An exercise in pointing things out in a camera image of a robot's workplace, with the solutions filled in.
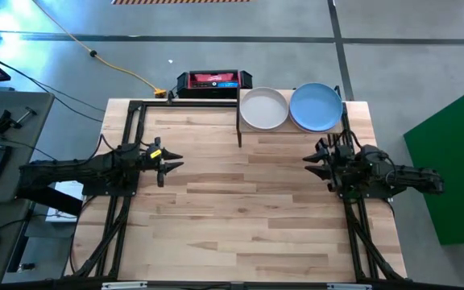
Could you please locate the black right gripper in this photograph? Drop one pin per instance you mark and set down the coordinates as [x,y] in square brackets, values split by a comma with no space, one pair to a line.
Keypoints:
[332,181]

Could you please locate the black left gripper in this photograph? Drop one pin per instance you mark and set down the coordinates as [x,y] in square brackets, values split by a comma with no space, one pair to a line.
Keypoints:
[160,177]

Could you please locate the light blue plate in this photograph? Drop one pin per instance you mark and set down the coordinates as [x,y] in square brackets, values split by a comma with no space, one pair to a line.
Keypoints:
[316,106]

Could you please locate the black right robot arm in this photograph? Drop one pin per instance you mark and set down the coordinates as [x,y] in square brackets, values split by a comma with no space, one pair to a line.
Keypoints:
[413,177]

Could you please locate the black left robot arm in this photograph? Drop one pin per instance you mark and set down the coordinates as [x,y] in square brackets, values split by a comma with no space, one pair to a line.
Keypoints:
[75,171]

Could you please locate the red black power box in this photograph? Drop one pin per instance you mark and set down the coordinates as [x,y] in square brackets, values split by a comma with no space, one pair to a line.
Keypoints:
[214,82]

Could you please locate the white paper box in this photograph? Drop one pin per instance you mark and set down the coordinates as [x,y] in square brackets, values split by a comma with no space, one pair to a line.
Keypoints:
[65,205]

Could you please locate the green floor panel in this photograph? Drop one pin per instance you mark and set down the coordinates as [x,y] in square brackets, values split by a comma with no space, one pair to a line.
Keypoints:
[453,161]

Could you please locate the grey operator desk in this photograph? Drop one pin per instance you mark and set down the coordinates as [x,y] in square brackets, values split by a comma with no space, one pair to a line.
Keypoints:
[22,129]

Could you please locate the small black adapter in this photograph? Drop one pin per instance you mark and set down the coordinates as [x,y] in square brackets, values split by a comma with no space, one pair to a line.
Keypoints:
[27,266]

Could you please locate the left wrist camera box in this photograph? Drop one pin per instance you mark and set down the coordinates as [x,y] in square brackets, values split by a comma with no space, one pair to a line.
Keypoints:
[154,153]

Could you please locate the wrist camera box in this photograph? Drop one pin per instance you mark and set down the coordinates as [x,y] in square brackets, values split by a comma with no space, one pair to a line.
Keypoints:
[342,155]
[154,153]

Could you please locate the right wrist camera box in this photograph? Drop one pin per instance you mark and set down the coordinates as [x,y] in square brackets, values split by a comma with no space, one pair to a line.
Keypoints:
[342,155]

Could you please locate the black aluminium rig frame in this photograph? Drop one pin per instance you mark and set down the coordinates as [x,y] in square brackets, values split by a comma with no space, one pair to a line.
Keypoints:
[175,104]

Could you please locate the silver metal bracket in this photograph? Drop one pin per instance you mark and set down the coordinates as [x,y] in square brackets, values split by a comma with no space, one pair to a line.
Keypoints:
[349,287]
[125,286]

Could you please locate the black clamp mount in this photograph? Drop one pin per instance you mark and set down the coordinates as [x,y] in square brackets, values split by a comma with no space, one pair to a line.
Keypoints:
[2,121]

